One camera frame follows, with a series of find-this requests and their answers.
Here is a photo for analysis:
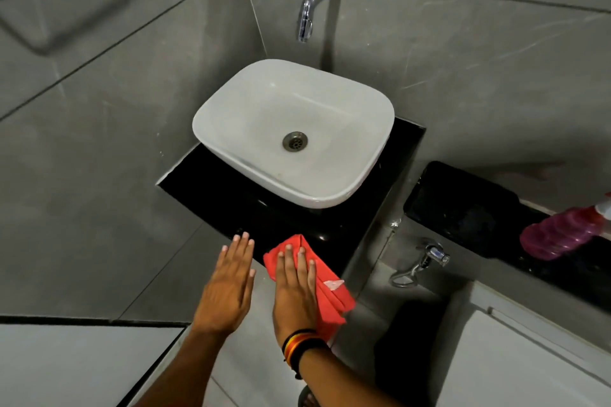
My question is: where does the white ceramic wash basin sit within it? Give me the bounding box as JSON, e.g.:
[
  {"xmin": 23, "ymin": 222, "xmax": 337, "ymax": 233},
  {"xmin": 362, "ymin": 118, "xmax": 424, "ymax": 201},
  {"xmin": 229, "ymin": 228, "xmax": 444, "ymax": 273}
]
[{"xmin": 192, "ymin": 59, "xmax": 396, "ymax": 209}]

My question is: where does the pink spray bottle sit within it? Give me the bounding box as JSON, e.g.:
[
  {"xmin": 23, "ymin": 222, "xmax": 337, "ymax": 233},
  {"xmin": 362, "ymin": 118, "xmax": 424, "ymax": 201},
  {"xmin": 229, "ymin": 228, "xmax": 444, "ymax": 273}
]
[{"xmin": 519, "ymin": 192, "xmax": 611, "ymax": 262}]

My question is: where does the metal basin drain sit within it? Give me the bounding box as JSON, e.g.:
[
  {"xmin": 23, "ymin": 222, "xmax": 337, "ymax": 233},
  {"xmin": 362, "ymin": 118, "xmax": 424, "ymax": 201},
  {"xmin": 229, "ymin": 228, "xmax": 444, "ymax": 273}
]
[{"xmin": 282, "ymin": 131, "xmax": 309, "ymax": 153}]

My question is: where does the person's foot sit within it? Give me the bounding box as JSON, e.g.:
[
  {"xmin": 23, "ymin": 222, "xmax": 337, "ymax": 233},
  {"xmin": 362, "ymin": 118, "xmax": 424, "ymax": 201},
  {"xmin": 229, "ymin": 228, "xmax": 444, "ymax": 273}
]
[{"xmin": 298, "ymin": 385, "xmax": 321, "ymax": 407}]

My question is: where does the person's left hand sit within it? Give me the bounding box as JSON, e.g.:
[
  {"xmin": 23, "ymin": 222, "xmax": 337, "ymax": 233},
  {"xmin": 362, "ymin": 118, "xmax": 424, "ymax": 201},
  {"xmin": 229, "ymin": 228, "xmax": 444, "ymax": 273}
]
[{"xmin": 191, "ymin": 231, "xmax": 257, "ymax": 337}]

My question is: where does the red cleaning cloth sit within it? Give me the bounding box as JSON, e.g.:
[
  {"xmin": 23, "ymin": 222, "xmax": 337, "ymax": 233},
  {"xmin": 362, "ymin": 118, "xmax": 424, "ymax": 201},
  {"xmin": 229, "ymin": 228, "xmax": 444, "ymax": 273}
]
[{"xmin": 263, "ymin": 234, "xmax": 357, "ymax": 341}]

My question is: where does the person's left forearm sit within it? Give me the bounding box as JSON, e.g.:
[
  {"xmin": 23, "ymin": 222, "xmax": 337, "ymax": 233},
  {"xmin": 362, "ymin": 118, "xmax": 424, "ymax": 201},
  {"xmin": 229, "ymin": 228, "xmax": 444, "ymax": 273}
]
[{"xmin": 133, "ymin": 325, "xmax": 230, "ymax": 407}]

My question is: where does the black wristband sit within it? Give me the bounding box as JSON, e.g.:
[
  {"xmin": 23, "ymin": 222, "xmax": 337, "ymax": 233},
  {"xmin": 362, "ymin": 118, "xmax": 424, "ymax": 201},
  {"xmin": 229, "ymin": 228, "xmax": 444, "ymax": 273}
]
[{"xmin": 288, "ymin": 337, "xmax": 331, "ymax": 381}]

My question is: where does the black granite basin counter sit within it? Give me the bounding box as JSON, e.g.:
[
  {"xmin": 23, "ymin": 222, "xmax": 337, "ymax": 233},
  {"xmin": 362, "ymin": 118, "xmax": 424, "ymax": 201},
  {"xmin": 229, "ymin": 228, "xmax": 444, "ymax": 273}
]
[{"xmin": 157, "ymin": 118, "xmax": 426, "ymax": 279}]

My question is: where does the black granite ledge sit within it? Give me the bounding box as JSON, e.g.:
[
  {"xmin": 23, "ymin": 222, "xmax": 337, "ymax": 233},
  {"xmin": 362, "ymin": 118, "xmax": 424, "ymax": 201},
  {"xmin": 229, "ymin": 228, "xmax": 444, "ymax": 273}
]
[{"xmin": 403, "ymin": 161, "xmax": 611, "ymax": 313}]

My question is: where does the red yellow thread bracelet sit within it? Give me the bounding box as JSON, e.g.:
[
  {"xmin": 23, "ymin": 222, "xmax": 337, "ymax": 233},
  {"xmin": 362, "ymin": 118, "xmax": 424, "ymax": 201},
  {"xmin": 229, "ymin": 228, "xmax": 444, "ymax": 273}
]
[{"xmin": 281, "ymin": 328, "xmax": 320, "ymax": 364}]

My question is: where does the chrome angle valve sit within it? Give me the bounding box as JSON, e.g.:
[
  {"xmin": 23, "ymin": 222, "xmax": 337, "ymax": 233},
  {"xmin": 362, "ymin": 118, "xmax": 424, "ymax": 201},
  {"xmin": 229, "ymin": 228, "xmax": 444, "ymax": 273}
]
[{"xmin": 389, "ymin": 239, "xmax": 451, "ymax": 289}]

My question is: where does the person's right hand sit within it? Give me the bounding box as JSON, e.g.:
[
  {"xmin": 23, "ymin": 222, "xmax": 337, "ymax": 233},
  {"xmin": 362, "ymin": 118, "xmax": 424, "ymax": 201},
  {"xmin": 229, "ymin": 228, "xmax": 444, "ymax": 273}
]
[{"xmin": 272, "ymin": 244, "xmax": 320, "ymax": 346}]

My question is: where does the white toilet cistern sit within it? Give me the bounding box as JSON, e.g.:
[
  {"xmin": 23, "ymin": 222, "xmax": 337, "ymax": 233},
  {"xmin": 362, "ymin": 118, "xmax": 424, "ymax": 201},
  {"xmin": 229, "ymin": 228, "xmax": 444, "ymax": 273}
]
[{"xmin": 435, "ymin": 281, "xmax": 611, "ymax": 407}]

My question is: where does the person's right forearm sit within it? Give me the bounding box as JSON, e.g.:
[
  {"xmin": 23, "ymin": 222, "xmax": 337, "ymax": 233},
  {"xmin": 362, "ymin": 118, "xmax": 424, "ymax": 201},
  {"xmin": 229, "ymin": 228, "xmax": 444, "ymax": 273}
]
[{"xmin": 297, "ymin": 348, "xmax": 406, "ymax": 407}]

